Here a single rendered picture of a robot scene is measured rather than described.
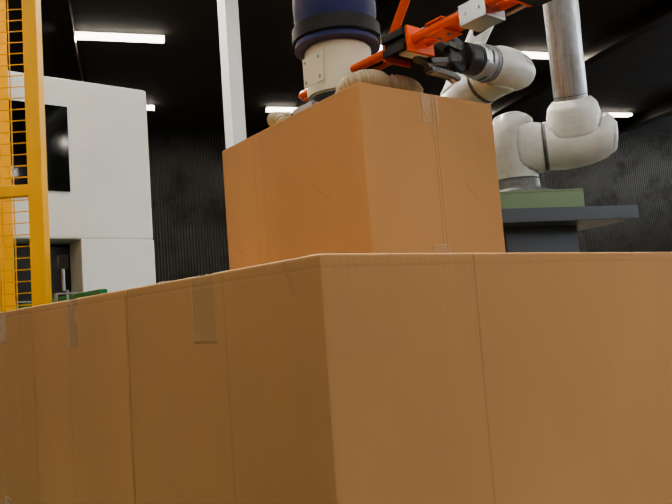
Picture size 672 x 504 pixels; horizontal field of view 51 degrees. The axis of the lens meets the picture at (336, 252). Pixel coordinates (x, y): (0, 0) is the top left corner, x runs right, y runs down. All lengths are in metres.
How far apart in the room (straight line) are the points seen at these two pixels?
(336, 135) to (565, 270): 0.81
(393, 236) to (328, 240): 0.16
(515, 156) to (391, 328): 1.70
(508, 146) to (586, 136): 0.23
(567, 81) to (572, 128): 0.14
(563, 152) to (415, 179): 0.86
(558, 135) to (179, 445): 1.72
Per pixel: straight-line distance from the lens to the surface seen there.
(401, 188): 1.47
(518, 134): 2.28
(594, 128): 2.27
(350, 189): 1.45
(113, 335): 0.94
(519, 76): 1.87
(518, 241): 2.16
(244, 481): 0.68
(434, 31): 1.58
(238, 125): 5.50
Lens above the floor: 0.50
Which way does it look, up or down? 5 degrees up
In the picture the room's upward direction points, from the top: 4 degrees counter-clockwise
